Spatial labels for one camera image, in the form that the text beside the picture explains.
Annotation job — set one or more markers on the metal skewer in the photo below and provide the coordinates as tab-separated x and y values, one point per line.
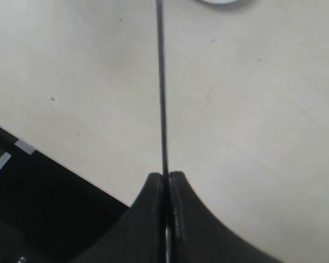
162	83

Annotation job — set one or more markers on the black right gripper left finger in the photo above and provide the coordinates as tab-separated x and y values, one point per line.
139	235

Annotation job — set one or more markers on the white rectangular plastic tray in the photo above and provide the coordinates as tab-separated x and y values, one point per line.
219	2

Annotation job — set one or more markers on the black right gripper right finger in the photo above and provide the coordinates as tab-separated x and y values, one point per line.
198	236

